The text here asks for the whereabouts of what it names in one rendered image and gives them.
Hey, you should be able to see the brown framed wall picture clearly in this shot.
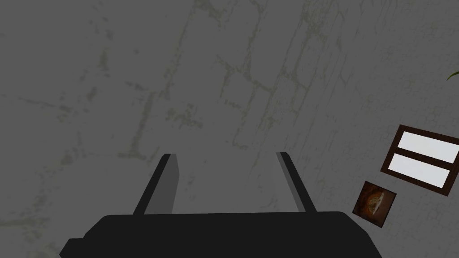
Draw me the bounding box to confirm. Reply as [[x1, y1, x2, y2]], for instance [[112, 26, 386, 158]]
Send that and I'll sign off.
[[352, 181, 397, 228]]

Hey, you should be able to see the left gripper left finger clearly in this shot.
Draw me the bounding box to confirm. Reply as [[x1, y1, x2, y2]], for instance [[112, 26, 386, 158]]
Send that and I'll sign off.
[[132, 153, 180, 215]]

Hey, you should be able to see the brown framed window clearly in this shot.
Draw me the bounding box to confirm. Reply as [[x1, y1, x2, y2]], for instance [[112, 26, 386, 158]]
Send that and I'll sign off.
[[380, 124, 459, 197]]

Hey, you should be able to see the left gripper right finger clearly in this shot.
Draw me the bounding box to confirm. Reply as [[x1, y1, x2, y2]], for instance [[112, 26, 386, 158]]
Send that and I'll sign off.
[[275, 152, 318, 213]]

